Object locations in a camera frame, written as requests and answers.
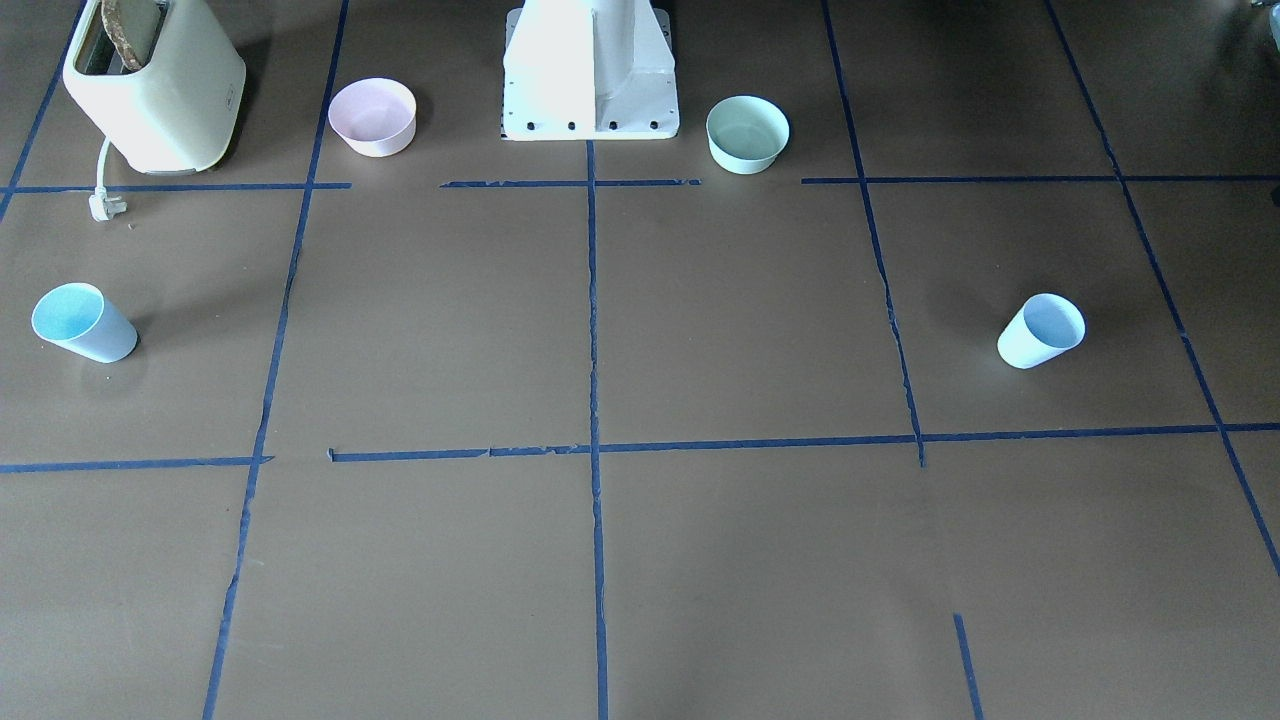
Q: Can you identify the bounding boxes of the pink bowl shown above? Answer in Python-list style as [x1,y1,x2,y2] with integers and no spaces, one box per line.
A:
[326,77,419,158]

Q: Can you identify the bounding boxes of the white toaster power cord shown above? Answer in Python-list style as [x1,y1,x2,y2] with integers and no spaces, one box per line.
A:
[88,138,129,223]

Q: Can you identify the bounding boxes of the cream toaster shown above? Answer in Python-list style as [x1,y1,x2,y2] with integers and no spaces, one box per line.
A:
[61,1,246,176]

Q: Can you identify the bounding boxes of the light blue cup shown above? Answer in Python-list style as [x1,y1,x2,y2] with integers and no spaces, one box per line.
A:
[997,293,1085,369]
[29,282,140,364]

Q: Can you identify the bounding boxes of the mint green bowl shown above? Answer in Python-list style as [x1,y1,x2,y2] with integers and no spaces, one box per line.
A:
[705,95,791,176]

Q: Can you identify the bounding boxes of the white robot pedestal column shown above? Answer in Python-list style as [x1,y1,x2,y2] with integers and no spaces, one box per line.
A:
[500,1,681,142]

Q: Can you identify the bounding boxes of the toast slice in toaster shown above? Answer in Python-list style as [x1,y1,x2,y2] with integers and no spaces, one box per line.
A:
[99,1,159,72]

